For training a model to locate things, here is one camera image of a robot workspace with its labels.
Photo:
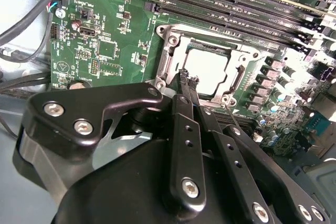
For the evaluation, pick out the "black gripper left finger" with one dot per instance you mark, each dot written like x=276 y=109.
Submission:
x=78 y=103

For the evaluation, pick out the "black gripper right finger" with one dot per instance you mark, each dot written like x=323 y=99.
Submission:
x=236 y=155

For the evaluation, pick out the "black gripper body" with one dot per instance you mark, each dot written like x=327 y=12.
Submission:
x=126 y=187

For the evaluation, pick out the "metal locking lever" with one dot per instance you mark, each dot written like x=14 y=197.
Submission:
x=233 y=117
x=215 y=40

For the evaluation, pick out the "silver green CPU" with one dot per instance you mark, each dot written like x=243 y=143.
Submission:
x=207 y=66

